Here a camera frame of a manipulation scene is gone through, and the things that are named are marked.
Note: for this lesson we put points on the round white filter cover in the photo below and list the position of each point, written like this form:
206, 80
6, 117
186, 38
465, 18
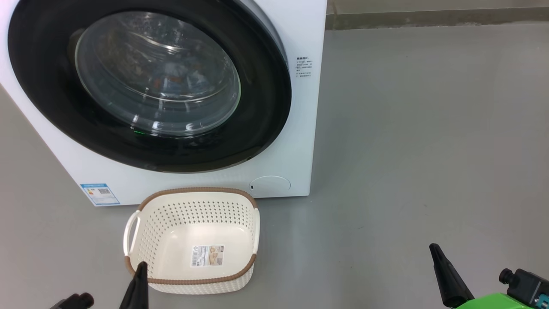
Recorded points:
270, 186

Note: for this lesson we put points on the black round glass washer door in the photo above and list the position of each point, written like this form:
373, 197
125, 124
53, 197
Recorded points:
43, 86

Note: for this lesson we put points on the white perforated brown-rimmed laundry basket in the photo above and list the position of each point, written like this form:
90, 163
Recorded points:
193, 214

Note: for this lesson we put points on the white front-load washing machine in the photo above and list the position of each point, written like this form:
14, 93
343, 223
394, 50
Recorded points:
296, 141

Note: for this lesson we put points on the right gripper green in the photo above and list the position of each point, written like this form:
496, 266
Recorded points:
497, 302

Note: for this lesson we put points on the blue energy label sticker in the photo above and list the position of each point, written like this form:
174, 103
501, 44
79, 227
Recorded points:
100, 194

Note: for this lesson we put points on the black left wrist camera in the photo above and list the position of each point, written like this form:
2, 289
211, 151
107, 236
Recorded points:
75, 301

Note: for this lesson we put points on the paper product label sticker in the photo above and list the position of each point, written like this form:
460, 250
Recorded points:
207, 255

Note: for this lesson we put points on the printed warning text label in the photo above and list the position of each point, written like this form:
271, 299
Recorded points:
304, 67

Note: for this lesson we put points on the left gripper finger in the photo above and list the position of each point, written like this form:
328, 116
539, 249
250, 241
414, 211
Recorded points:
138, 289

